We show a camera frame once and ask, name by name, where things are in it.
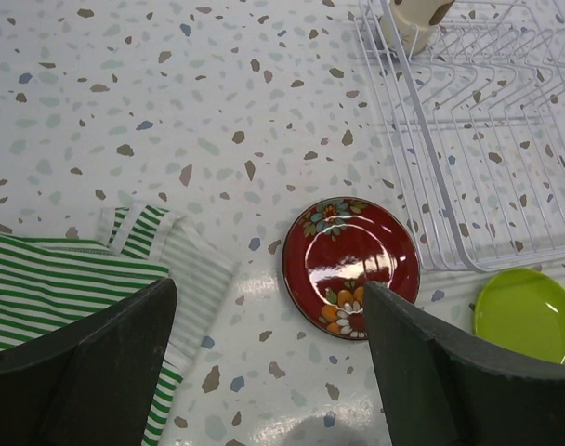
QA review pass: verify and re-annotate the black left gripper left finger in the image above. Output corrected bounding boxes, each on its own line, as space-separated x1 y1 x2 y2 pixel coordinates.
0 279 177 445

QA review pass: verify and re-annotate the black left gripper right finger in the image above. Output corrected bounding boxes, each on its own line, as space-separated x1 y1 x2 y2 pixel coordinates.
364 282 565 445

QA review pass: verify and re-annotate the red floral plate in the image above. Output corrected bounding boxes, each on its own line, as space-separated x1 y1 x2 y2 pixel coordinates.
282 197 420 341

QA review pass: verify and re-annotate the clear wire dish rack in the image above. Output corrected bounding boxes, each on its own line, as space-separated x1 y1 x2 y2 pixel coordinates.
354 1 565 272

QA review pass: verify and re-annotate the green white striped cloth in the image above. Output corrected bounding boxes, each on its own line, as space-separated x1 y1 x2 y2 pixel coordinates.
0 203 237 445

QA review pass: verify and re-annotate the beige steel cup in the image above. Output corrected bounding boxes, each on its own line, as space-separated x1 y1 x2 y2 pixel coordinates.
379 0 455 56

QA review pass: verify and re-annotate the lime green plate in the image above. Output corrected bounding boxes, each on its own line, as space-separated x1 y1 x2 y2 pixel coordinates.
474 269 565 365

